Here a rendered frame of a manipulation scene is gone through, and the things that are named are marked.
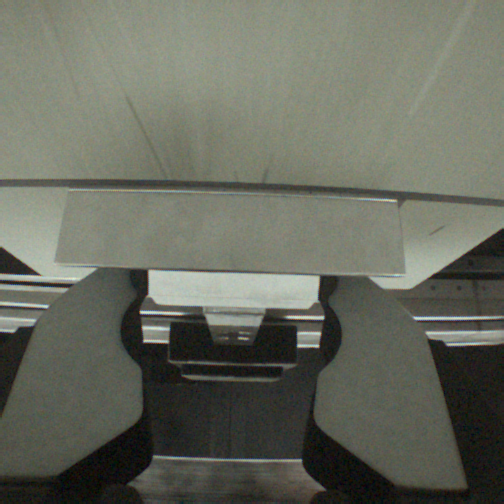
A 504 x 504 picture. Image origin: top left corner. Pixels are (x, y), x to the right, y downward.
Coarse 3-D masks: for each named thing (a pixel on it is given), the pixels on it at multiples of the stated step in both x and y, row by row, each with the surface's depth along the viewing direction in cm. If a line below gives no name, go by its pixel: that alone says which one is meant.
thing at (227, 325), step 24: (216, 312) 22; (240, 312) 22; (264, 312) 22; (192, 336) 36; (216, 336) 31; (240, 336) 31; (264, 336) 36; (288, 336) 36; (168, 360) 35; (192, 360) 35; (216, 360) 35; (240, 360) 36; (264, 360) 36; (288, 360) 36
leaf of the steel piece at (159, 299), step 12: (156, 300) 21; (168, 300) 21; (180, 300) 21; (192, 300) 21; (204, 300) 21; (216, 300) 21; (228, 300) 21; (240, 300) 20; (252, 300) 20; (264, 300) 20; (276, 300) 20; (288, 300) 20; (300, 300) 20; (312, 300) 20
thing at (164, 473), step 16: (160, 464) 17; (176, 464) 17; (192, 464) 17; (208, 464) 17; (224, 464) 17; (240, 464) 17; (256, 464) 17; (272, 464) 17; (288, 464) 17; (144, 480) 17; (160, 480) 17; (176, 480) 17; (192, 480) 17; (208, 480) 17; (224, 480) 17; (240, 480) 17; (256, 480) 17; (272, 480) 17; (288, 480) 17; (304, 480) 17; (144, 496) 16; (160, 496) 16; (176, 496) 16; (192, 496) 17; (208, 496) 17; (224, 496) 17; (240, 496) 17; (256, 496) 17; (272, 496) 17; (288, 496) 17; (304, 496) 17
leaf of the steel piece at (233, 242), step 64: (128, 192) 10; (192, 192) 10; (256, 192) 10; (320, 192) 10; (64, 256) 9; (128, 256) 9; (192, 256) 9; (256, 256) 9; (320, 256) 9; (384, 256) 9
